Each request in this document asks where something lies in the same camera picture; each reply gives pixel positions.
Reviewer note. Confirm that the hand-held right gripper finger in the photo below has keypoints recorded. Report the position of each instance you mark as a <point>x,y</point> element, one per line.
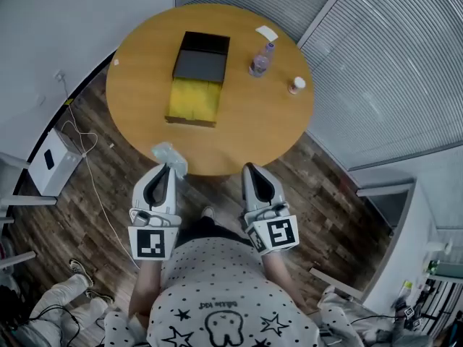
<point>277,192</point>
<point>247,190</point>

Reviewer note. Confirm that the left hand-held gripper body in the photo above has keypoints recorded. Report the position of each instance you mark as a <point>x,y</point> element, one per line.
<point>150,242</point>

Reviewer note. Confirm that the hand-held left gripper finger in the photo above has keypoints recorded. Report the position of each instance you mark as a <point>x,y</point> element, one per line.
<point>139,193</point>
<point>171,193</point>

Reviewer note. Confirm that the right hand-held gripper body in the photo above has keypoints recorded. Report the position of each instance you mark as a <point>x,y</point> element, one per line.
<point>280,233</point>

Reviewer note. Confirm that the black box with yellow tray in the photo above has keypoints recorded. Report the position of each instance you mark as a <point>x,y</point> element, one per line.
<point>195,103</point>

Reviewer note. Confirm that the person's right forearm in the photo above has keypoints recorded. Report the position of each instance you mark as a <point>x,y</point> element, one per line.
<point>282,280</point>

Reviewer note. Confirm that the person's left forearm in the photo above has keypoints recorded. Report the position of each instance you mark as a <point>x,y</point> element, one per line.
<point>146,287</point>

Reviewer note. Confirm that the white box appliance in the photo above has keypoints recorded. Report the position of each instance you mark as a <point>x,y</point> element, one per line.
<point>61,165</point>

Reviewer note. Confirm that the person's shoe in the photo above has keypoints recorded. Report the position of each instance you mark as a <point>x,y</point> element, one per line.
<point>208,212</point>

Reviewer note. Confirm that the white dotted star-print shirt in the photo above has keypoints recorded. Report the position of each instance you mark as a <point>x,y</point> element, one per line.
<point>217,287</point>

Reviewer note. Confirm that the small white-capped jar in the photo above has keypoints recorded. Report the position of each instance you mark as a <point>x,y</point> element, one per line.
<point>297,85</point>

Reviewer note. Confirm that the white desk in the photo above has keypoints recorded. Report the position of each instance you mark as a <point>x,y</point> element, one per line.
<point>401,251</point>

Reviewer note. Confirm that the clear plastic water bottle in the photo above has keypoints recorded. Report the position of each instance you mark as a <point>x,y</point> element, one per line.
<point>260,63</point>

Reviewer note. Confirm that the small green bottle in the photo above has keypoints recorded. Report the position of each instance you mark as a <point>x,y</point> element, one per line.
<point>433,266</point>

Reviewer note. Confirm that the white paper sheet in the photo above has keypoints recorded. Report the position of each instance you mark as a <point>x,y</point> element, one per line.
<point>267,33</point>

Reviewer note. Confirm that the white metal desk frame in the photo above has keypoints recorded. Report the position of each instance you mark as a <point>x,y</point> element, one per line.
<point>21,201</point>

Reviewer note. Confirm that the white wall socket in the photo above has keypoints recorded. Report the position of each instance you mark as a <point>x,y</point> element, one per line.
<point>59,75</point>

